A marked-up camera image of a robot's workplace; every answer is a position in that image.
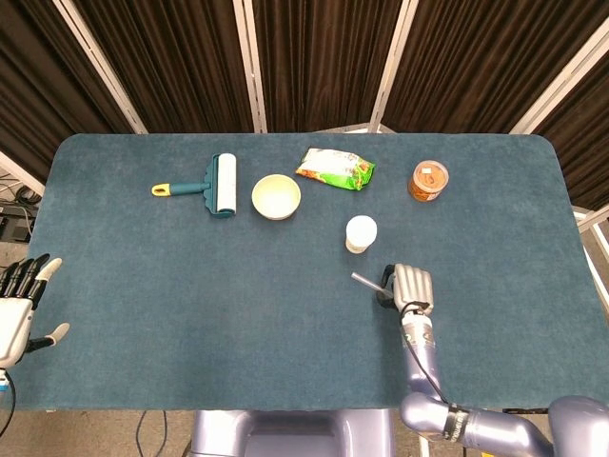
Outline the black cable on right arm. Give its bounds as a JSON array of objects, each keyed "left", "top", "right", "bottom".
[{"left": 399, "top": 300, "right": 454, "bottom": 410}]

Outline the cream pink bowl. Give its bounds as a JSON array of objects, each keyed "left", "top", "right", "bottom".
[{"left": 250, "top": 173, "right": 304, "bottom": 222}]

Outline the thin grey stick tool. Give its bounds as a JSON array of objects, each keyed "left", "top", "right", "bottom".
[{"left": 350, "top": 271, "right": 386, "bottom": 293}]

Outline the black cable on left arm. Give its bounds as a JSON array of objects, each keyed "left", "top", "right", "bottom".
[{"left": 3, "top": 370, "right": 18, "bottom": 437}]

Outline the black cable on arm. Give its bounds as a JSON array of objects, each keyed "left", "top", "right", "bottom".
[
  {"left": 399, "top": 300, "right": 454, "bottom": 410},
  {"left": 3, "top": 370, "right": 18, "bottom": 437}
]

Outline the blue table cloth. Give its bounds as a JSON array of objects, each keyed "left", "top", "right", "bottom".
[{"left": 0, "top": 132, "right": 602, "bottom": 413}]

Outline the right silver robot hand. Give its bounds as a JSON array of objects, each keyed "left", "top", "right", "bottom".
[{"left": 379, "top": 263, "right": 436, "bottom": 317}]

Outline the brown pleated curtain panel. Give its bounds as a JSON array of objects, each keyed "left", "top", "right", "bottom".
[
  {"left": 532, "top": 47, "right": 609, "bottom": 211},
  {"left": 251, "top": 0, "right": 406, "bottom": 132},
  {"left": 384, "top": 0, "right": 609, "bottom": 135},
  {"left": 70, "top": 0, "right": 254, "bottom": 135},
  {"left": 0, "top": 0, "right": 137, "bottom": 185}
]

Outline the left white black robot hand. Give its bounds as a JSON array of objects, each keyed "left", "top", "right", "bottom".
[{"left": 0, "top": 252, "right": 71, "bottom": 371}]

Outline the green snack bag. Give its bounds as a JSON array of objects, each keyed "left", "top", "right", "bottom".
[{"left": 295, "top": 147, "right": 378, "bottom": 192}]

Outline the black equipment box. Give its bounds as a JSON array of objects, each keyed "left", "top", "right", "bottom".
[{"left": 0, "top": 202, "right": 38, "bottom": 245}]

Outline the white screen frame post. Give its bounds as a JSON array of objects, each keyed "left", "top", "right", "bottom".
[
  {"left": 572, "top": 204, "right": 609, "bottom": 235},
  {"left": 232, "top": 0, "right": 269, "bottom": 134},
  {"left": 51, "top": 0, "right": 148, "bottom": 135},
  {"left": 0, "top": 150, "right": 47, "bottom": 195},
  {"left": 508, "top": 18, "right": 609, "bottom": 136},
  {"left": 368, "top": 0, "right": 418, "bottom": 135}
]

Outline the teal lint roller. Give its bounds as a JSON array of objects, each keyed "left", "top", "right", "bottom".
[{"left": 150, "top": 152, "right": 239, "bottom": 221}]

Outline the small white bottle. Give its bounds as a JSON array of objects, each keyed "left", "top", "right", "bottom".
[{"left": 344, "top": 214, "right": 379, "bottom": 255}]

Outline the orange lidded food cup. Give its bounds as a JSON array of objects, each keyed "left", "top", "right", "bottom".
[{"left": 407, "top": 159, "right": 451, "bottom": 205}]

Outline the purple robot torso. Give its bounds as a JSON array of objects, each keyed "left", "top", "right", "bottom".
[{"left": 189, "top": 407, "right": 398, "bottom": 457}]

